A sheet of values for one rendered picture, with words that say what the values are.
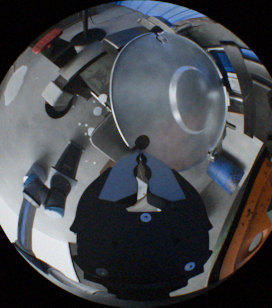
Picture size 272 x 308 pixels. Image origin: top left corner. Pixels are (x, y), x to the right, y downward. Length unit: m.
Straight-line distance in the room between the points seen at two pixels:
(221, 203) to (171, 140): 3.33
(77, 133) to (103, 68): 0.76
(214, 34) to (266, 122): 0.34
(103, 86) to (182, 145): 0.22
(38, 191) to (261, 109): 0.64
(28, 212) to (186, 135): 0.57
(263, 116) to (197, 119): 0.13
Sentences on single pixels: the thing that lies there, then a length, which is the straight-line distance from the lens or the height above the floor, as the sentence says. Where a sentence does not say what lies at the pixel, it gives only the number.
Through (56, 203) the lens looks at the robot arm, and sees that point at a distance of 0.53.
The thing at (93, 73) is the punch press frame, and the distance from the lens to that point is 0.27.
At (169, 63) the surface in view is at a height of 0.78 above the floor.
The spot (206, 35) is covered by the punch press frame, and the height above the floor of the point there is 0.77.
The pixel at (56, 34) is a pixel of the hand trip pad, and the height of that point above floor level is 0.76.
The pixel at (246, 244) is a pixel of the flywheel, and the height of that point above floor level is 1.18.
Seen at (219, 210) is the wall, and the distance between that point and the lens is 3.41.
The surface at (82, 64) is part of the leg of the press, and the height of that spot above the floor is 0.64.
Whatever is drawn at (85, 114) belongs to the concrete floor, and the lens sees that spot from 0.92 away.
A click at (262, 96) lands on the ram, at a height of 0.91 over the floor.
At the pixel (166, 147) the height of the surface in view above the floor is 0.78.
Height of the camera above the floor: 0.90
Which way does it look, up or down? 56 degrees down
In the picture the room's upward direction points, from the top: 144 degrees clockwise
